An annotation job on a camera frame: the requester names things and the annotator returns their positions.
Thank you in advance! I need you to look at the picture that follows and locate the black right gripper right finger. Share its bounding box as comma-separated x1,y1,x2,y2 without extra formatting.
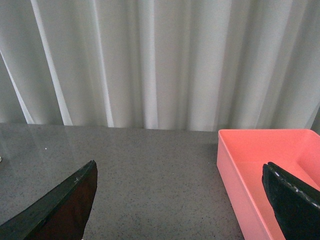
262,162,320,240

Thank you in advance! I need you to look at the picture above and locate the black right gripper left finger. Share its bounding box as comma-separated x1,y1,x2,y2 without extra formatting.
0,160,98,240

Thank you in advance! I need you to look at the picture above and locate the pink plastic box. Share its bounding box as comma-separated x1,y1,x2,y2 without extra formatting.
217,129,320,240

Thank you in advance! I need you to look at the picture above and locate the white pleated curtain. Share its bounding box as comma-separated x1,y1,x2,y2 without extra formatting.
0,0,320,132

